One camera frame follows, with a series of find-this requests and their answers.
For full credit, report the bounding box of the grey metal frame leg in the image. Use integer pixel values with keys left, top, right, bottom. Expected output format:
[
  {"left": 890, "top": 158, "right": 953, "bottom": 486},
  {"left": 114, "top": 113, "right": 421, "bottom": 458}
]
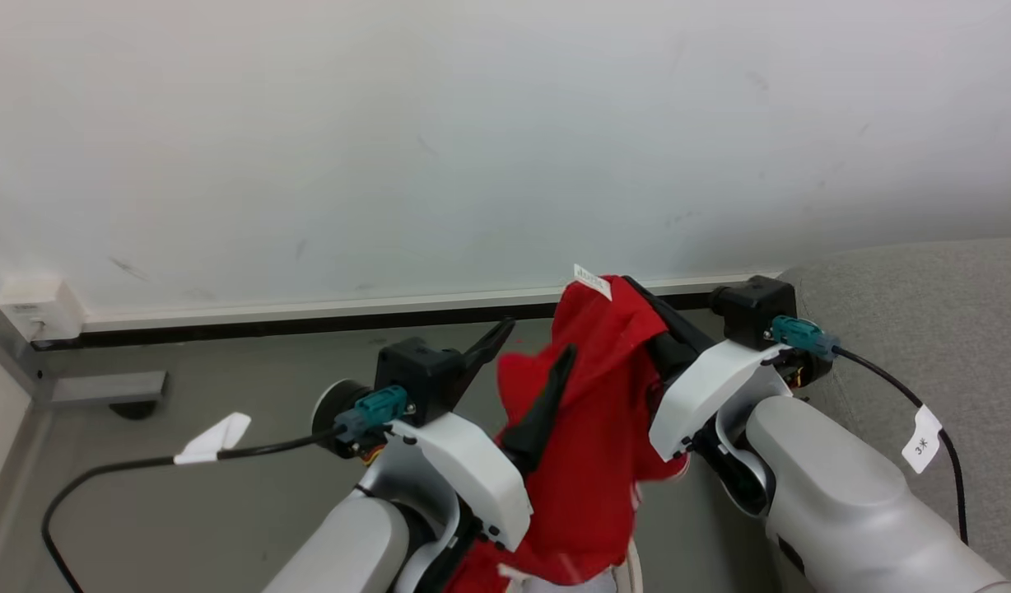
[{"left": 0, "top": 284, "right": 170, "bottom": 413}]

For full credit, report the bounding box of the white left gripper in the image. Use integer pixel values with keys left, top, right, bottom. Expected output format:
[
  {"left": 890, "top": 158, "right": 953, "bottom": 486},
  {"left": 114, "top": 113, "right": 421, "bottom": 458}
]
[{"left": 387, "top": 317, "right": 578, "bottom": 552}]

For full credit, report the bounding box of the white garment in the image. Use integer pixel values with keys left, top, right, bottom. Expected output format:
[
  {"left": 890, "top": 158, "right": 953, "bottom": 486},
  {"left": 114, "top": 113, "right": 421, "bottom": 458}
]
[{"left": 499, "top": 563, "right": 620, "bottom": 593}]

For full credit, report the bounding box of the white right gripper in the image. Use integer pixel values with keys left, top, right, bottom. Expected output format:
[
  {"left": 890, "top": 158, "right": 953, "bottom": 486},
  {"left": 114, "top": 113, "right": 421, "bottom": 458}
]
[{"left": 621, "top": 276, "right": 793, "bottom": 462}]

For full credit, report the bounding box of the blank white cable tag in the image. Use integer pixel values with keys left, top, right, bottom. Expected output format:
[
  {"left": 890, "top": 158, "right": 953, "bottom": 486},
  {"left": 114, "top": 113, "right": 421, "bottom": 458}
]
[{"left": 173, "top": 412, "right": 252, "bottom": 465}]

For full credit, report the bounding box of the white wall socket box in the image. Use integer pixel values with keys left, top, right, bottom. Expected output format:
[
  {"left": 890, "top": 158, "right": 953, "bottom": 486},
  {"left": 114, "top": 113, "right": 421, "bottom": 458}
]
[{"left": 0, "top": 275, "right": 87, "bottom": 343}]

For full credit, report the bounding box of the grey fabric sofa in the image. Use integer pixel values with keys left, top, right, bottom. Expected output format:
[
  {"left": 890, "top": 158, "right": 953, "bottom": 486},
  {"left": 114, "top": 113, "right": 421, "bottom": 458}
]
[{"left": 779, "top": 238, "right": 1011, "bottom": 593}]

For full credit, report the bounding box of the black and white baseboard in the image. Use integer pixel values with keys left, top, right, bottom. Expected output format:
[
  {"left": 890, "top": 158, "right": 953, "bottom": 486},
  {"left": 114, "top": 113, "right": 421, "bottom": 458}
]
[{"left": 30, "top": 272, "right": 782, "bottom": 353}]

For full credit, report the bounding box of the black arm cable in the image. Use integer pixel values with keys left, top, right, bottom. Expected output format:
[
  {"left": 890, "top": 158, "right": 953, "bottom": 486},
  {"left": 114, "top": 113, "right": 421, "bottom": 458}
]
[
  {"left": 832, "top": 346, "right": 969, "bottom": 546},
  {"left": 42, "top": 424, "right": 348, "bottom": 593}
]

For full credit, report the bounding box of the teal cable connector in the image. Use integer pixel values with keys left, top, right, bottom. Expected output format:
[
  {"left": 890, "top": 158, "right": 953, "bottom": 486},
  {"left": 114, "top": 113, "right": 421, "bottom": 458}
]
[
  {"left": 763, "top": 315, "right": 841, "bottom": 361},
  {"left": 333, "top": 385, "right": 410, "bottom": 443}
]

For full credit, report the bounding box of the white cable tag with writing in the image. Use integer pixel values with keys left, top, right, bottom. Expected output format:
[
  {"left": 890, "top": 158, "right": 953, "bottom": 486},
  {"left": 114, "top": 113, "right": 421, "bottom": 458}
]
[{"left": 901, "top": 404, "right": 943, "bottom": 475}]

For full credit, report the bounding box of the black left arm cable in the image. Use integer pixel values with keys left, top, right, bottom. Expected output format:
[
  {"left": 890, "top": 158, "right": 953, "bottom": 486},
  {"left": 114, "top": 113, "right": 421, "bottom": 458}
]
[{"left": 42, "top": 424, "right": 348, "bottom": 593}]

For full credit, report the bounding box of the red garment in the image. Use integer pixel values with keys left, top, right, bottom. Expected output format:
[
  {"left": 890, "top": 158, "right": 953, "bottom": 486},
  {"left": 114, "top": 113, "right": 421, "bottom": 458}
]
[{"left": 440, "top": 265, "right": 692, "bottom": 593}]

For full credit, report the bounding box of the white laundry basket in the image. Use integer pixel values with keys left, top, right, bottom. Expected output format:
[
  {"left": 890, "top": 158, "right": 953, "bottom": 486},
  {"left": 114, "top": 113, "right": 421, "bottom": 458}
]
[{"left": 614, "top": 539, "right": 645, "bottom": 593}]

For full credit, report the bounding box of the teal right cable connector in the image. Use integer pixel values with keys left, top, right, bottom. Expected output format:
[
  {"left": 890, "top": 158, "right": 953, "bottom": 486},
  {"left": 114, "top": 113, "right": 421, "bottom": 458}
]
[{"left": 763, "top": 315, "right": 841, "bottom": 361}]

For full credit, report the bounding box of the teal left cable connector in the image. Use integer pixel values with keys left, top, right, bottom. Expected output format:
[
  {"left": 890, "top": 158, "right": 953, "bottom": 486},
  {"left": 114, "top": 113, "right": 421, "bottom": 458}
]
[{"left": 333, "top": 385, "right": 410, "bottom": 443}]

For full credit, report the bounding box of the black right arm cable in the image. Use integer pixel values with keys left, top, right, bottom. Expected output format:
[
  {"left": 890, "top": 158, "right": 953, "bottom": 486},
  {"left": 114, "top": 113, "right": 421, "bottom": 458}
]
[{"left": 832, "top": 346, "right": 969, "bottom": 546}]

